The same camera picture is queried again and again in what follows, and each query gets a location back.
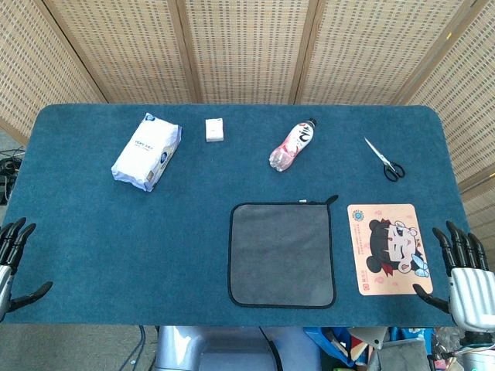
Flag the bundle of floor cables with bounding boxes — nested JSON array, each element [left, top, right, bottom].
[[0, 150, 25, 206]]

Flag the grey robot torso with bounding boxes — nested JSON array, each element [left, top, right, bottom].
[[154, 326, 322, 371]]

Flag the blue plastic crate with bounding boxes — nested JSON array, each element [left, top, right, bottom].
[[303, 327, 372, 368]]

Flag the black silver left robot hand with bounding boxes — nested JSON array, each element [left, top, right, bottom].
[[0, 217, 53, 315]]

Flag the blue carpet table cover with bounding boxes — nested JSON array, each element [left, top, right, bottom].
[[0, 102, 471, 328]]

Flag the woven bamboo screen panel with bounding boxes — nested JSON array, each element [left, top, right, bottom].
[[0, 0, 108, 140], [32, 0, 202, 104], [405, 0, 495, 248], [295, 0, 479, 106], [176, 0, 320, 105]]

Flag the small white box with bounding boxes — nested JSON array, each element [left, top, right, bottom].
[[204, 117, 226, 145]]

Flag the green and grey cloth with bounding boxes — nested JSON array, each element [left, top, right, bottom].
[[227, 194, 340, 310]]

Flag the white blue tissue pack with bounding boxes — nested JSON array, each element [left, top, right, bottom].
[[111, 111, 183, 193]]

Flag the black handled scissors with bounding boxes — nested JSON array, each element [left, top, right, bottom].
[[363, 136, 406, 182]]

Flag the black cable on torso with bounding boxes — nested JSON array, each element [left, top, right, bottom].
[[258, 326, 284, 371]]

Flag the orange card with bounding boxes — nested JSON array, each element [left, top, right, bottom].
[[346, 203, 434, 297]]

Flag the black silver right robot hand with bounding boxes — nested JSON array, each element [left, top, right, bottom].
[[412, 220, 495, 333]]

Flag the folded grey cloth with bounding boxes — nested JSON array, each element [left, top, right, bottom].
[[367, 339, 431, 371]]

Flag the clear pink plastic bottle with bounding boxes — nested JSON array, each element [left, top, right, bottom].
[[268, 118, 319, 172]]

